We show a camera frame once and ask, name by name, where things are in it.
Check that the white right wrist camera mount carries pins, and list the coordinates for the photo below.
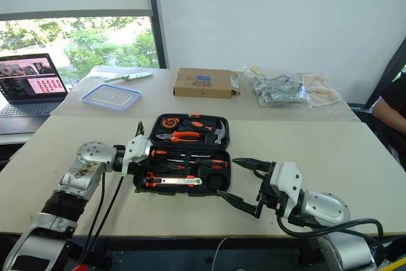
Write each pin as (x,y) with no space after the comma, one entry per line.
(285,179)

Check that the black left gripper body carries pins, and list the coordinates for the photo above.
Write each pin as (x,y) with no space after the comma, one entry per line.
(137,167)

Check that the orange black tape measure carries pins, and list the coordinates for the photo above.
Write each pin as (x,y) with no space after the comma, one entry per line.
(169,122)

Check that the dark window frame post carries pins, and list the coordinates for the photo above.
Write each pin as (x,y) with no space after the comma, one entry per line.
(157,17)

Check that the green kitchen knife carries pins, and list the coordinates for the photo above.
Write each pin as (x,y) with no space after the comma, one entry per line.
(127,77)

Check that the person in black shirt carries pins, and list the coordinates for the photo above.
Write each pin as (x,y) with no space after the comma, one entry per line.
(393,109)

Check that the pink cloth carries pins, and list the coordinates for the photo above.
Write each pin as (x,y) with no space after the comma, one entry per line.
(323,90)

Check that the black tool case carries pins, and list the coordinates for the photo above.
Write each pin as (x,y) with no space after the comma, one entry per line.
(177,191)

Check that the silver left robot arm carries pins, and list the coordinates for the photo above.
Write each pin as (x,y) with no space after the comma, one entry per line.
(82,169)

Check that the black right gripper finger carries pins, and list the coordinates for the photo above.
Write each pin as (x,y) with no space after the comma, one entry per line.
(244,205)
(250,163)

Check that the long orange black screwdriver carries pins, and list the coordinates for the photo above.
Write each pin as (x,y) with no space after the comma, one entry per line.
(160,153)

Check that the brown cardboard box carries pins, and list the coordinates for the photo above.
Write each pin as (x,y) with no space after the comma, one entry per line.
(203,83)

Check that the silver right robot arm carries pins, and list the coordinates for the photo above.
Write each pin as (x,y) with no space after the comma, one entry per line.
(323,204)

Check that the black orange flathead screwdriver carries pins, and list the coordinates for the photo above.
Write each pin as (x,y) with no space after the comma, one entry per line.
(211,163)

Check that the clear blue-rimmed container lid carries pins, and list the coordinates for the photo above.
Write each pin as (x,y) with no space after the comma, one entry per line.
(111,97)

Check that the clear plastic bag of parts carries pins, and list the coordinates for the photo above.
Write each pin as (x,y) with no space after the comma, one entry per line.
(276,90)

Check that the open laptop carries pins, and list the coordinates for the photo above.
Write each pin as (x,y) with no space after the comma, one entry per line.
(28,77)

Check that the silver claw hammer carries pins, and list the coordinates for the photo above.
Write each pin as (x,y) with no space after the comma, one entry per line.
(220,133)

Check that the red voltage tester pen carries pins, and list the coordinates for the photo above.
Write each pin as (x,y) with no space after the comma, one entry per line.
(179,166)

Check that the orange black utility knife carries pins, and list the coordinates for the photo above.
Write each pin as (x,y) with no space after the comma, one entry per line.
(171,181)

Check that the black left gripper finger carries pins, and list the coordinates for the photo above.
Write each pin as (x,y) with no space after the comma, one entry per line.
(140,129)

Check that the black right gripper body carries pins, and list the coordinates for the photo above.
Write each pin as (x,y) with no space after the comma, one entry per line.
(269,195)

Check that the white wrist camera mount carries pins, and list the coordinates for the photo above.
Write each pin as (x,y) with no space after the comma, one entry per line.
(137,150)
(285,179)

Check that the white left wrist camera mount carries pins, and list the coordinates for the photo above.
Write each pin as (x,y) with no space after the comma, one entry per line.
(137,150)

